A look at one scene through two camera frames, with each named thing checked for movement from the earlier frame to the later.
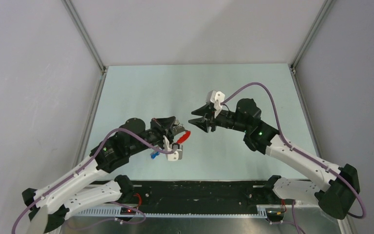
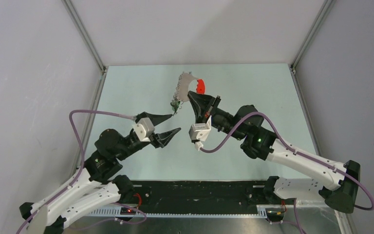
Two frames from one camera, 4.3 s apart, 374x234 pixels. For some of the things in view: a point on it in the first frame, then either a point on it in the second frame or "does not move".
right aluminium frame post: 327,6 does not move
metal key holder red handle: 178,128 → 182,87
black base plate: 198,196 does not move
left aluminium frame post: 75,17 does not move
